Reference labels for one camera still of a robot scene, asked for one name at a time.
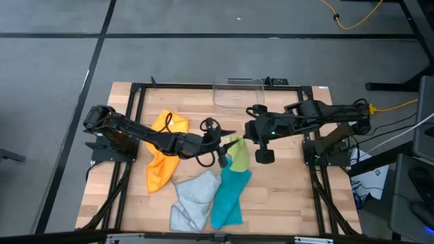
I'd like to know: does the clear plastic bin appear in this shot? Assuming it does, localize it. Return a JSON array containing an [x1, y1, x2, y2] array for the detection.
[[212, 77, 266, 115]]

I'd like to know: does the grey waffle microfiber towel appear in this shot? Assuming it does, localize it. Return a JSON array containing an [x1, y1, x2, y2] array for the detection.
[[168, 169, 222, 234]]

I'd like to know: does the yellow cord with plug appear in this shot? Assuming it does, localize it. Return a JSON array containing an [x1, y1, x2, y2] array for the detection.
[[368, 98, 418, 115]]

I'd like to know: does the lime green microfiber towel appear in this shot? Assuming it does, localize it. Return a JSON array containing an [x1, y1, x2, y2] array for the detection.
[[226, 134, 252, 173]]

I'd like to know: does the black aluminium table frame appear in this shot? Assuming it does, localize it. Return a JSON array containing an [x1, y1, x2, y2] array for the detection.
[[76, 76, 363, 238]]

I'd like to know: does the orange microfiber towel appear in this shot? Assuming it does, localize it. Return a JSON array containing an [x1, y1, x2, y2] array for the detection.
[[144, 108, 190, 195]]

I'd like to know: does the white cable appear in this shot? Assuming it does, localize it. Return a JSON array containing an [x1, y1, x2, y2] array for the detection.
[[365, 113, 434, 155]]

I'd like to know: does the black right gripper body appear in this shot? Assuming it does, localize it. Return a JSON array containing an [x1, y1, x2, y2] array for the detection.
[[243, 117, 274, 144]]

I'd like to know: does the yellow extension cord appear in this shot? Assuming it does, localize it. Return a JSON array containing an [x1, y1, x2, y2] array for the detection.
[[320, 0, 384, 31]]

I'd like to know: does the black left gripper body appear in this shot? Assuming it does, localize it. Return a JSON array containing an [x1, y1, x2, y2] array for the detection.
[[202, 127, 224, 155]]

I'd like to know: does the black frame bracket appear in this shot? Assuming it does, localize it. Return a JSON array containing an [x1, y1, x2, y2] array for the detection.
[[264, 77, 290, 86]]

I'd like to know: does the silver bracket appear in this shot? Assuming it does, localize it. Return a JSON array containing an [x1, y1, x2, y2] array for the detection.
[[104, 232, 146, 244], [294, 236, 335, 244]]

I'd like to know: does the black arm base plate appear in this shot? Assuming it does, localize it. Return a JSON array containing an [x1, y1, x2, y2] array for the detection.
[[302, 138, 352, 167], [85, 134, 140, 163]]

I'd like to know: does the white paper sheet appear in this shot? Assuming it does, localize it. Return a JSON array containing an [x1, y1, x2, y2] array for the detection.
[[349, 148, 390, 201]]

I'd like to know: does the teal microfiber towel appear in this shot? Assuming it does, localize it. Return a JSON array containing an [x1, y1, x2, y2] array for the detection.
[[210, 157, 253, 230]]

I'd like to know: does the grey desk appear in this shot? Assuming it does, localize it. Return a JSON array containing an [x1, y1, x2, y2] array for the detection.
[[388, 152, 434, 243]]

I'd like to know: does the black furniture foot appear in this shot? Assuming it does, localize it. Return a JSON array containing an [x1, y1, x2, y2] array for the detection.
[[0, 148, 26, 163]]

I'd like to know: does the black desk frame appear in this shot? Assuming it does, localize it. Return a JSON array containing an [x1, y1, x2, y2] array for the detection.
[[365, 0, 434, 93]]

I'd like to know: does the black gantry beam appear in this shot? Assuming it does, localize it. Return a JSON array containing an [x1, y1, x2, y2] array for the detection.
[[0, 229, 434, 244]]

